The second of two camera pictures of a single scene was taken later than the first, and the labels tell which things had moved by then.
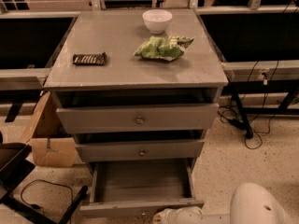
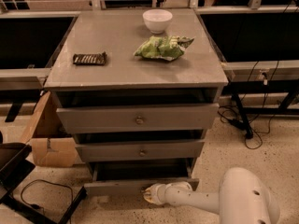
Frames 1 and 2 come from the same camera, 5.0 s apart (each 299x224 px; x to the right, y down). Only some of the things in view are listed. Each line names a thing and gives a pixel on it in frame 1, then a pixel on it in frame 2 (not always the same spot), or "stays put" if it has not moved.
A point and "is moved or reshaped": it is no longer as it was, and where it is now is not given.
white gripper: (170, 216) -> (160, 193)
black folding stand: (16, 163) stays put
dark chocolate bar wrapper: (90, 59) stays put
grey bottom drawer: (141, 187) is moved or reshaped
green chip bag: (164, 48) stays put
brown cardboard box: (50, 144) stays put
